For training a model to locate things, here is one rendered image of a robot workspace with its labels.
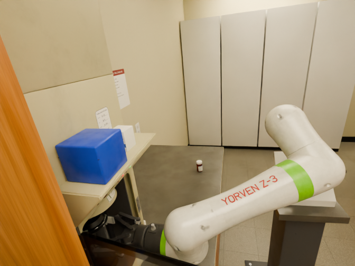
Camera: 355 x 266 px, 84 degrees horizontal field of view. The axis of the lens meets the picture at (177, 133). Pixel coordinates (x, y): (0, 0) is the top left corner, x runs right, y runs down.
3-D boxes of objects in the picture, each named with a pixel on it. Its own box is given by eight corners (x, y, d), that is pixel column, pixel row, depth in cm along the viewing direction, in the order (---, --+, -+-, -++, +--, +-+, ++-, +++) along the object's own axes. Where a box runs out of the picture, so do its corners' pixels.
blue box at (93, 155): (66, 181, 44) (53, 145, 41) (94, 159, 53) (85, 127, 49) (105, 185, 41) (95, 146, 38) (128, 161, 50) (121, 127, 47)
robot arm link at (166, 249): (208, 272, 60) (211, 234, 68) (204, 261, 52) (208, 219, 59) (164, 264, 64) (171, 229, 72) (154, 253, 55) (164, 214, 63)
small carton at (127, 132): (112, 150, 57) (107, 131, 54) (121, 143, 61) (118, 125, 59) (127, 152, 55) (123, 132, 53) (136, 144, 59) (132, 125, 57)
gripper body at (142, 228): (151, 219, 68) (127, 216, 70) (141, 240, 60) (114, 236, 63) (154, 235, 71) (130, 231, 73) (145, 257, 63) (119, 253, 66)
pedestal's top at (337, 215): (317, 183, 126) (318, 178, 124) (348, 224, 97) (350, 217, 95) (263, 182, 132) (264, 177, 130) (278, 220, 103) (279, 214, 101)
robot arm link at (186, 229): (292, 210, 57) (267, 180, 65) (303, 190, 49) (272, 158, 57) (176, 265, 52) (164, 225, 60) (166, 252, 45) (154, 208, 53)
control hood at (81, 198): (66, 227, 45) (51, 191, 41) (130, 157, 74) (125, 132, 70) (110, 235, 42) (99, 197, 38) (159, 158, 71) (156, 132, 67)
